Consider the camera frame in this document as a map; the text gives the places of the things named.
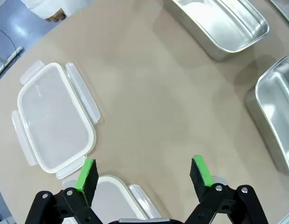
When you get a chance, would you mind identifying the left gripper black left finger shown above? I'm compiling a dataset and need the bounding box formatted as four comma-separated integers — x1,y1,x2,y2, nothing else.
24,158,105,224

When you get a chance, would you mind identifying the person's bare hand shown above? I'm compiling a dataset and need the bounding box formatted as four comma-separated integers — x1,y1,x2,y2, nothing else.
45,8,67,23

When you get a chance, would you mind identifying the thin dark floor cable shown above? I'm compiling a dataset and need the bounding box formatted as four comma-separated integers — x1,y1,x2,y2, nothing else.
0,25,17,55

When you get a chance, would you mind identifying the clear lid with white rim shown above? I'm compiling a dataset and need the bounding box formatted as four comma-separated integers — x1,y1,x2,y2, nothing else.
11,60,101,180

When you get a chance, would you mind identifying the perforated aluminium baking tray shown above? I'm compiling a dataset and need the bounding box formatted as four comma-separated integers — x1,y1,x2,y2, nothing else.
270,0,289,27

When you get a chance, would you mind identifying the clear plastic food container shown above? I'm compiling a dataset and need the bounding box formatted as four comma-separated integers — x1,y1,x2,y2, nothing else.
62,175,162,221

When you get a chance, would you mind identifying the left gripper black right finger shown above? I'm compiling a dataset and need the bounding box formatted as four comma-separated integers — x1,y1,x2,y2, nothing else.
185,155,269,224

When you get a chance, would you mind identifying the deep stainless steel pan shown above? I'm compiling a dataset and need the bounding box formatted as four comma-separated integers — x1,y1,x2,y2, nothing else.
245,56,289,180
162,0,270,63

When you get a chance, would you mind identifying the white bar on floor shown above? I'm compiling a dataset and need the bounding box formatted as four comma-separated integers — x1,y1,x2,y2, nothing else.
0,46,25,79

